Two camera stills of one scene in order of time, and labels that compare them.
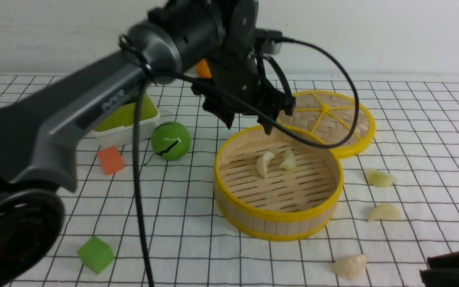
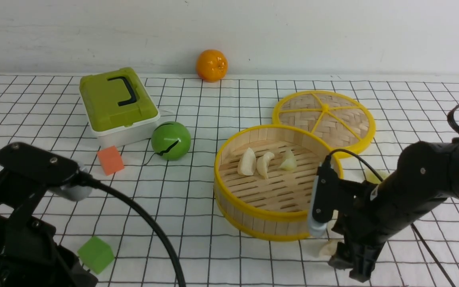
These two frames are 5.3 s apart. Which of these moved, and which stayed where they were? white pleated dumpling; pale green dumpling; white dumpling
Moved: white pleated dumpling
Stayed: pale green dumpling; white dumpling
